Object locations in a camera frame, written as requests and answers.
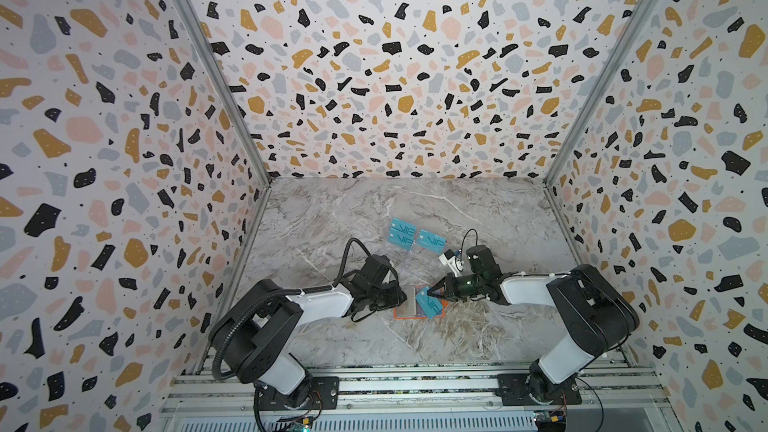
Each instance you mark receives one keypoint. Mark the aluminium corner post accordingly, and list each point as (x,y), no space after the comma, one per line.
(194,29)
(634,26)

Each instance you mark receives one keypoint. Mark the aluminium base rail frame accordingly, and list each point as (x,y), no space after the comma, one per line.
(608,396)

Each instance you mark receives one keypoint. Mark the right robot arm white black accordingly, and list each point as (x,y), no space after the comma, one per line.
(597,319)

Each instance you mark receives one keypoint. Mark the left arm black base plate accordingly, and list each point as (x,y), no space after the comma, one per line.
(313,391)

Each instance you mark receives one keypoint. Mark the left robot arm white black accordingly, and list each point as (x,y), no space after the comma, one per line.
(250,340)

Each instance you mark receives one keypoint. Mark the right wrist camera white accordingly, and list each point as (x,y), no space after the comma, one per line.
(452,260)

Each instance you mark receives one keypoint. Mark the left aluminium corner post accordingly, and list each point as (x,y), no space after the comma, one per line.
(194,29)

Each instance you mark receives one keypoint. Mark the orange card holder wallet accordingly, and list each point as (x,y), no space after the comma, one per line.
(407,310)

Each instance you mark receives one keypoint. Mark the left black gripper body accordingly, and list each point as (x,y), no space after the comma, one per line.
(386,296)

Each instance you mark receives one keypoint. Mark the right aluminium corner post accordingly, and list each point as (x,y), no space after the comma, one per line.
(634,26)

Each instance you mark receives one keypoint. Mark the teal card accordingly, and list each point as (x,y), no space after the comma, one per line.
(403,239)
(431,241)
(402,227)
(427,307)

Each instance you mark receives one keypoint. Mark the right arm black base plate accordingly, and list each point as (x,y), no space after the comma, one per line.
(520,389)

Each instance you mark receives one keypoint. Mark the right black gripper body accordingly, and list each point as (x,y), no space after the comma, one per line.
(456,286)

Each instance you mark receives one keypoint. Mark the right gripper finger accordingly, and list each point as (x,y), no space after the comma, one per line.
(436,293)
(438,286)

